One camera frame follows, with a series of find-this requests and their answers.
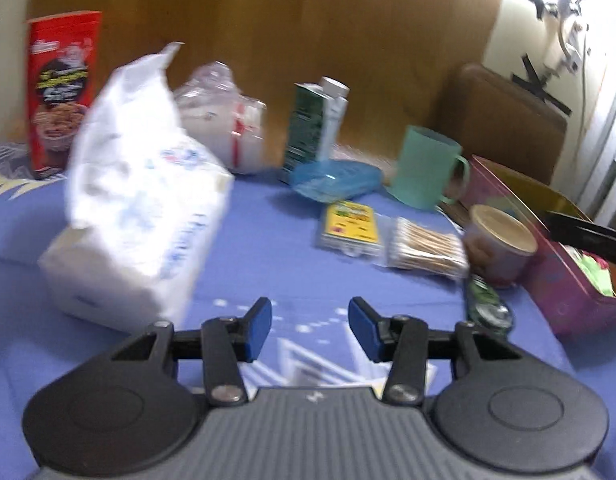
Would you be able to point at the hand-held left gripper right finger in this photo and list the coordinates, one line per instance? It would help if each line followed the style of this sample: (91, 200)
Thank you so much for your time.
(365, 332)

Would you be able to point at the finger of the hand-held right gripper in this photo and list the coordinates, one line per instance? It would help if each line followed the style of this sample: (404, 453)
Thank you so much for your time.
(585, 235)

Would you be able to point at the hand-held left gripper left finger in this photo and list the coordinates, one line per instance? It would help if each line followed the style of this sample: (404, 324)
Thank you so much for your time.
(258, 332)

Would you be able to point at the green cloth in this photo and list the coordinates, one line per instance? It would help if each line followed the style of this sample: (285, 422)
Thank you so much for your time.
(595, 272)

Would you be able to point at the pink tin box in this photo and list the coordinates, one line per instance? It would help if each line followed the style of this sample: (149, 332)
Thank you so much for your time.
(563, 290)

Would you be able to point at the blue printed bed sheet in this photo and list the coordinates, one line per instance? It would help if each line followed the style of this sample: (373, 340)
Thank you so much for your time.
(268, 240)

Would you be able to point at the paper cup with beige lid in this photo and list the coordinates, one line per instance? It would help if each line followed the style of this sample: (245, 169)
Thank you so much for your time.
(493, 260)

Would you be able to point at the pack of cotton swabs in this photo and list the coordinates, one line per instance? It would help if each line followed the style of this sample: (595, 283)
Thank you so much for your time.
(425, 250)

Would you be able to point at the yellow card pack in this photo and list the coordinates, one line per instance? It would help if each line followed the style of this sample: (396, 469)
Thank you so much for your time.
(348, 225)

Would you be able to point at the small dark green can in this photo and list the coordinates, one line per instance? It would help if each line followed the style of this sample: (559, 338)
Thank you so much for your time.
(488, 305)

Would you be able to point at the brown chair back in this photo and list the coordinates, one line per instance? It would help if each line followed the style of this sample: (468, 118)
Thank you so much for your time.
(508, 120)

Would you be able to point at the white tissue pack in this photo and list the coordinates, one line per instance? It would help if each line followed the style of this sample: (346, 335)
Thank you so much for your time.
(137, 210)

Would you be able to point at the teal plastic mug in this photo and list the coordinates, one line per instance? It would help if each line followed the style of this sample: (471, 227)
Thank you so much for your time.
(423, 165)

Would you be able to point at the green carton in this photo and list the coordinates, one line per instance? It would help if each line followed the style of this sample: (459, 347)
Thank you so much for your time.
(305, 130)

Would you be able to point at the clear plastic bag of cotton pads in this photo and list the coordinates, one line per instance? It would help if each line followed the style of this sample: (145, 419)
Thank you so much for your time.
(222, 125)

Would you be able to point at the white carton with grey cap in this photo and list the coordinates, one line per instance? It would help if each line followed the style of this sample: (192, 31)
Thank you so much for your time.
(336, 110)

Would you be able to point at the wooden headboard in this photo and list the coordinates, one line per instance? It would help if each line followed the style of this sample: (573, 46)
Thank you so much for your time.
(288, 20)

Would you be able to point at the red cereal box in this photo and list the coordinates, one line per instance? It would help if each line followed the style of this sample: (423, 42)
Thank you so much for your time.
(52, 60)

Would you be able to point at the white window frame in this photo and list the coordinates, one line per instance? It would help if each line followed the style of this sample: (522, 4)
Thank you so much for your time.
(605, 150)

